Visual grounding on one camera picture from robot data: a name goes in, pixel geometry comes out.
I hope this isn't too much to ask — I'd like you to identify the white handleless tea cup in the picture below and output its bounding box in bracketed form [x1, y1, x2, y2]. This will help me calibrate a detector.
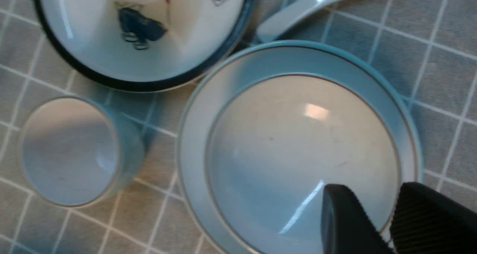
[17, 96, 145, 208]

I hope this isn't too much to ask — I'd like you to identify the plain white ceramic spoon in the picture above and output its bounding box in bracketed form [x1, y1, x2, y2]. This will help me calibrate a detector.
[256, 0, 342, 42]

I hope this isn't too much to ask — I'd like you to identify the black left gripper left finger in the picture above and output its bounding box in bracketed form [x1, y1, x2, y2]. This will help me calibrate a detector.
[321, 184, 393, 254]

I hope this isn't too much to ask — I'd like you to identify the black-rimmed cartoon plate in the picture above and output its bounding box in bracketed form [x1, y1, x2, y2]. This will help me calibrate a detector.
[34, 0, 255, 93]

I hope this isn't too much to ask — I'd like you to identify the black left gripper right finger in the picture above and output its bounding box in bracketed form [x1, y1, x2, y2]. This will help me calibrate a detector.
[390, 182, 477, 254]

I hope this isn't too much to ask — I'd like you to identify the large white plate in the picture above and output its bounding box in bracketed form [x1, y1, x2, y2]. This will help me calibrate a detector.
[176, 40, 424, 254]

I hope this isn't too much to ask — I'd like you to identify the white shallow bowl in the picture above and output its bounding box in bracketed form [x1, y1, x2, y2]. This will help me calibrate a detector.
[204, 74, 403, 254]

